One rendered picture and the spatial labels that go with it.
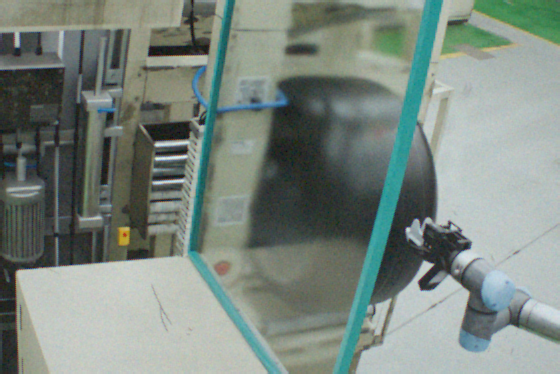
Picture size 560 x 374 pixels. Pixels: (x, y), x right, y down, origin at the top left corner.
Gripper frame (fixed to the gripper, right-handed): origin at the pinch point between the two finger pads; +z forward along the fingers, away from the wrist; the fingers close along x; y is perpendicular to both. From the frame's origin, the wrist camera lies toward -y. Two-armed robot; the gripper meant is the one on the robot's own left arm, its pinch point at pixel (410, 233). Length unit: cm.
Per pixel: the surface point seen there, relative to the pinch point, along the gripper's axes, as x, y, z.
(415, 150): -3.6, 17.2, 8.5
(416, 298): -125, -112, 133
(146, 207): 41, -18, 63
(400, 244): 1.6, -2.9, 0.9
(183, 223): 45, -6, 27
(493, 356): -136, -117, 80
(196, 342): 64, -1, -27
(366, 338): -6.6, -40.1, 16.0
